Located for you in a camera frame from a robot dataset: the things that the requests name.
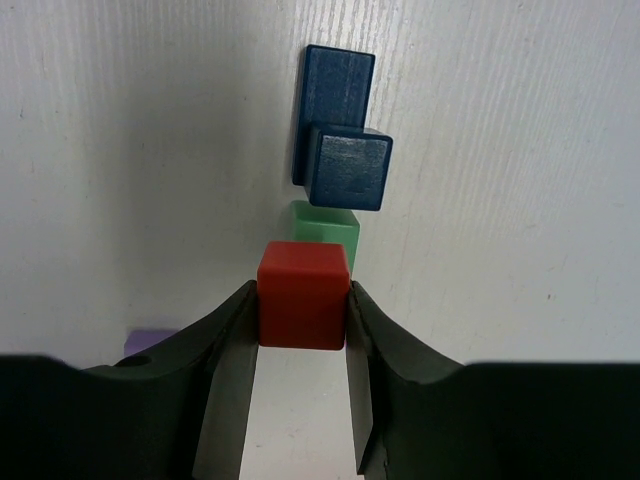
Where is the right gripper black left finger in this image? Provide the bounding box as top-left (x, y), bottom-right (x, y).
top-left (1, 281), bottom-right (258, 479)

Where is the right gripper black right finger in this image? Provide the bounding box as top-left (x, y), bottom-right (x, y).
top-left (346, 284), bottom-right (639, 479)

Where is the purple wood block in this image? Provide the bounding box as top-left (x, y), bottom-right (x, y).
top-left (124, 329), bottom-right (177, 357)

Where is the red wood block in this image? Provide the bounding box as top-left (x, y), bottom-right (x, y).
top-left (257, 241), bottom-right (351, 351)

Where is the green wood block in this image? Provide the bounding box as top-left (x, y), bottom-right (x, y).
top-left (290, 200), bottom-right (360, 272)

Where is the teal small wood block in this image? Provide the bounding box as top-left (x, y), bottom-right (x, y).
top-left (303, 122), bottom-right (393, 211)

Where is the dark blue wood block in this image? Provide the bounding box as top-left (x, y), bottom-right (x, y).
top-left (291, 44), bottom-right (376, 186)

